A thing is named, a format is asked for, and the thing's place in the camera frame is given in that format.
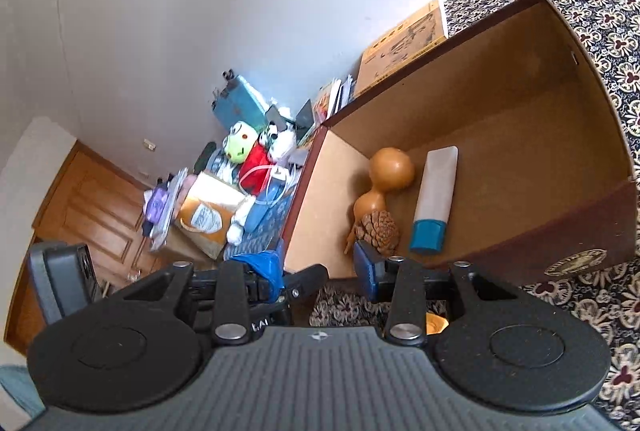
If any blue folder with clips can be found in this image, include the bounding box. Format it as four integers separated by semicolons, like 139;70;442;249
210;68;268;132

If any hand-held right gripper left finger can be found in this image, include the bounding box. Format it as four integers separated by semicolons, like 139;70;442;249
112;251;286;346

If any white tube with blue cap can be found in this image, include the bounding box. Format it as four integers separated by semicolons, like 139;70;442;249
410;145;459;255

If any grey phone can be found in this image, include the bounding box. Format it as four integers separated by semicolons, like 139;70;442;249
295;98;316;132

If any brown cardboard box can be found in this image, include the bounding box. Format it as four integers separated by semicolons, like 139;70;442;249
282;0;638;287

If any purple packet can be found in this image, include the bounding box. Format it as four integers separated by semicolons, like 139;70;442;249
142;178;176;237

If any wooden door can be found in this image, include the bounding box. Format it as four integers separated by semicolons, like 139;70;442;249
4;138;171;357

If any light blue cloth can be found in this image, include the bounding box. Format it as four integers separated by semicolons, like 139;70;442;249
0;363;46;419

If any green frog plush toy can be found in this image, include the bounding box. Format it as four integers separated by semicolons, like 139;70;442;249
222;121;273;192

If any orange and white paper bag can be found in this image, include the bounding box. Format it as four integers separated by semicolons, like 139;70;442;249
172;171;246;259

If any white rolled sock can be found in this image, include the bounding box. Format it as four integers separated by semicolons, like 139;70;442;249
226;196;256;246

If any yellow book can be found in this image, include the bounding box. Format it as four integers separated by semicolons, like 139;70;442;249
354;0;448;98

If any blue pencil case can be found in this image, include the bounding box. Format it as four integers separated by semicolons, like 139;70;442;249
245;188;281;229

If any stack of books with phone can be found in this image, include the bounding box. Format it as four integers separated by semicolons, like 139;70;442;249
312;78;343;122

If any brown pine cone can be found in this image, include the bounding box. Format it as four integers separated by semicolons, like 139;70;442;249
354;210;401;257

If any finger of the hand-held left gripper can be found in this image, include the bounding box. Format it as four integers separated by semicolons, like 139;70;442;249
282;263;329;312

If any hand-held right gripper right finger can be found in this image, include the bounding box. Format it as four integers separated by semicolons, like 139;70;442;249
352;242;523;346

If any brown gourd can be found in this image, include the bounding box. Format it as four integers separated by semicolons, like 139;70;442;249
344;147;416;257

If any panda plush toy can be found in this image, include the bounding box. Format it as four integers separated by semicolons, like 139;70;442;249
259;121;296;162

